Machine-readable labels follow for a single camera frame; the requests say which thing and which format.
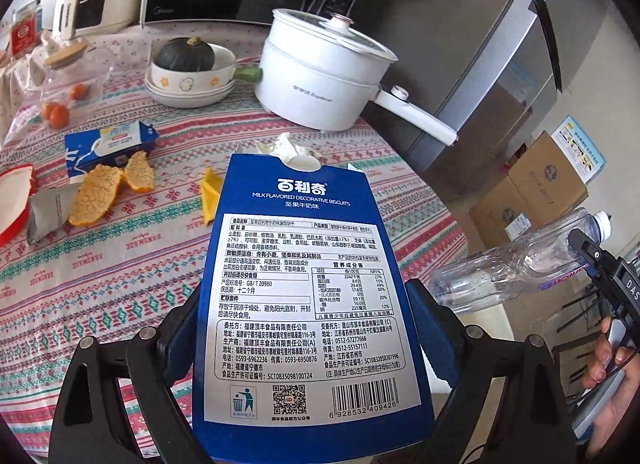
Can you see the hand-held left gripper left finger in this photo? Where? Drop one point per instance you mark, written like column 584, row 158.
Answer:
column 182, row 344

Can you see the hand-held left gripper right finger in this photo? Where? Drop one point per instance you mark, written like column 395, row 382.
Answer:
column 425, row 334

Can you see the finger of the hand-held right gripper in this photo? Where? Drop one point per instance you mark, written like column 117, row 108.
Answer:
column 587, row 249

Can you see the clear plastic bottle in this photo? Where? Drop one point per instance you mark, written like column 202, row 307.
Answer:
column 500, row 269

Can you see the blue biscuit box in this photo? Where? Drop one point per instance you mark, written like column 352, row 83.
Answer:
column 300, row 269

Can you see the blue white milk carton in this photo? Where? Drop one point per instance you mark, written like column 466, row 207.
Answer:
column 110, row 144

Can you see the red paper bowl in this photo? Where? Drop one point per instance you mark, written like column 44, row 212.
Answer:
column 12, row 204

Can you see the person's right hand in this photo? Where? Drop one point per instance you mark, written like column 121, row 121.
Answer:
column 600, row 369

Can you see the striped patterned tablecloth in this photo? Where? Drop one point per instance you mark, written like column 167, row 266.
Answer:
column 125, row 269

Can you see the yellow paper piece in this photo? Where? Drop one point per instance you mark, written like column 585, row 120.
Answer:
column 211, row 194

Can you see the orange peel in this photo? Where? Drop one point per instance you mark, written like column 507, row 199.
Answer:
column 95, row 194
column 140, row 174

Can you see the silver foil wrapper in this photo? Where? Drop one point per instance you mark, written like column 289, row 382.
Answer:
column 50, row 214

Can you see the grey refrigerator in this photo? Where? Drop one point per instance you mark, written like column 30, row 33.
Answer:
column 475, row 44

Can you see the white plate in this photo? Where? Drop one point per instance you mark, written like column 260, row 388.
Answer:
column 185, row 104

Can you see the tangerine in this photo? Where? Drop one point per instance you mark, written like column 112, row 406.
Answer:
column 60, row 115
column 46, row 111
column 78, row 92

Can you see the white electric cooking pot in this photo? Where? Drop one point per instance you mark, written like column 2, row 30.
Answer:
column 310, row 94

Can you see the green kabocha squash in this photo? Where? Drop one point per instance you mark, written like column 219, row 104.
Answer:
column 182, row 56

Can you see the glass jar with wooden lid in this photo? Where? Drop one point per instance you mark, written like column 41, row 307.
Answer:
column 67, row 54

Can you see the white pot lid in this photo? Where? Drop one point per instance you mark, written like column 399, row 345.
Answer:
column 325, row 34

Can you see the red label glass jar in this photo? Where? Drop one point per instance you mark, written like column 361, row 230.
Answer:
column 24, row 31

